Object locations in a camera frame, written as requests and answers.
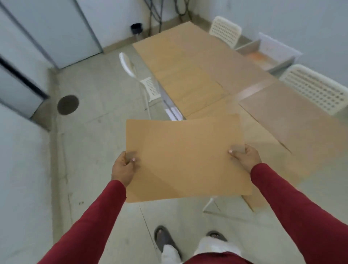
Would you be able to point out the person's left shoe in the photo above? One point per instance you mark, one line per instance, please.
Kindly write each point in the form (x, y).
(164, 239)

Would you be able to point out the grey door panel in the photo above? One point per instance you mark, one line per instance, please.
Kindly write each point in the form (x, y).
(54, 30)

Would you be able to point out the person's white trousers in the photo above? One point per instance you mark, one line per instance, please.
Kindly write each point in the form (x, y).
(206, 249)

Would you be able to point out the person's right hand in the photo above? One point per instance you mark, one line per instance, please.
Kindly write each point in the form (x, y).
(249, 160)

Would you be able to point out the white open box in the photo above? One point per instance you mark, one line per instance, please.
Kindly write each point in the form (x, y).
(269, 55)

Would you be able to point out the person's shoe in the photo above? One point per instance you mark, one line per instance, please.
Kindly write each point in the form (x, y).
(216, 235)
(164, 239)

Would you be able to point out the small white perforated chair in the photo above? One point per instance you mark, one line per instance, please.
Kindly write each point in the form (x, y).
(225, 30)

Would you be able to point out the person's left hand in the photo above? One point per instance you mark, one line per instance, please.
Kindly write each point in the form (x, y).
(122, 170)

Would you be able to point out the grey sliding door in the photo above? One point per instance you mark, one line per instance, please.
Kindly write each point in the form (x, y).
(19, 87)

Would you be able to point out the light brown paper sheet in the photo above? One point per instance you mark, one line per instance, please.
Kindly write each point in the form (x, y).
(176, 70)

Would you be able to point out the white-framed table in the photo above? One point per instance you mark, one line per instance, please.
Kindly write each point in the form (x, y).
(171, 106)

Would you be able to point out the person's red shirt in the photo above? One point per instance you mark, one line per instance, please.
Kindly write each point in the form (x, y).
(217, 259)

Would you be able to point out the person's left forearm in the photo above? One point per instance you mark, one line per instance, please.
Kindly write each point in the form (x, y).
(89, 228)

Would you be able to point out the person's right shoe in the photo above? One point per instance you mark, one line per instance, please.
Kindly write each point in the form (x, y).
(216, 235)

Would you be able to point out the creased brown paper sheet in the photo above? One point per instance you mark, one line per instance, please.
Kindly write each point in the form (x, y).
(269, 160)

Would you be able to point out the white chair with slim back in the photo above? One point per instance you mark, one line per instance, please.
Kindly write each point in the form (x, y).
(141, 81)

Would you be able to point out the person's right thumb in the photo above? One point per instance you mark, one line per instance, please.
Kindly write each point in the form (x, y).
(236, 154)

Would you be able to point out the wide white perforated chair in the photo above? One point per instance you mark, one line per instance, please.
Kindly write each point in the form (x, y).
(316, 88)

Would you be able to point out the person's right forearm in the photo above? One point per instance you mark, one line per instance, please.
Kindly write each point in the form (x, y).
(301, 214)

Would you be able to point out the person's left thumb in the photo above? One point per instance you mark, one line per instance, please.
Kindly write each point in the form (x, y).
(131, 161)

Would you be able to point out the black cup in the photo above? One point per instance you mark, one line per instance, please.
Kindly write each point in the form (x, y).
(136, 28)

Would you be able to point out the round floor drain cover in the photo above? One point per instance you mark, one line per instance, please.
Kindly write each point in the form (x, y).
(68, 104)

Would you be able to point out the large dark brown paper sheet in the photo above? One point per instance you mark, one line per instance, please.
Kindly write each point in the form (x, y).
(301, 125)

